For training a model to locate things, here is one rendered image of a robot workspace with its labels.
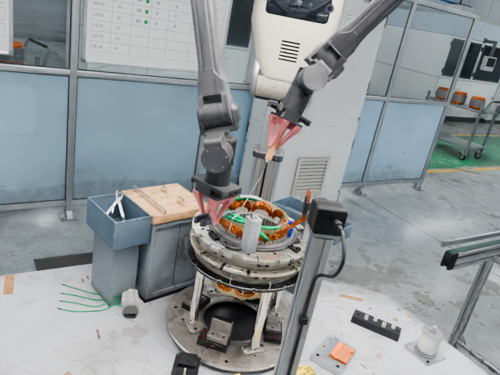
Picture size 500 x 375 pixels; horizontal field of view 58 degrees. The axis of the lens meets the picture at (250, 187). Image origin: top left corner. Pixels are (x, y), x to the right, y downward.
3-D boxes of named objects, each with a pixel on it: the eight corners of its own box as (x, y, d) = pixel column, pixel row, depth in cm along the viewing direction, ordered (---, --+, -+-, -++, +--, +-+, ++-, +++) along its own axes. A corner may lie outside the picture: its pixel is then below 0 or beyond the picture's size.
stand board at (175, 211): (152, 225, 123) (154, 217, 122) (120, 198, 135) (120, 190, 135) (210, 213, 137) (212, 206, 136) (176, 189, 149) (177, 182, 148)
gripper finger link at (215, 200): (210, 231, 99) (218, 193, 96) (188, 219, 103) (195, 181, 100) (231, 225, 105) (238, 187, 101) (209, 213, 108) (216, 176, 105)
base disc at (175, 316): (206, 391, 105) (206, 389, 105) (144, 296, 134) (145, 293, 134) (327, 347, 127) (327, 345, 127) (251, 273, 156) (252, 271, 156)
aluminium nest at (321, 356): (338, 377, 119) (341, 370, 118) (309, 359, 123) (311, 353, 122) (355, 354, 129) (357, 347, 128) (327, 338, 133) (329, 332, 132)
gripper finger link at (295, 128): (289, 155, 110) (306, 121, 109) (267, 145, 106) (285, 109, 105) (274, 149, 116) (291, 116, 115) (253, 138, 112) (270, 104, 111)
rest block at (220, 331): (211, 329, 121) (214, 313, 120) (231, 335, 120) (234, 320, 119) (205, 339, 117) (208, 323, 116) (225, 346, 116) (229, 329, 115)
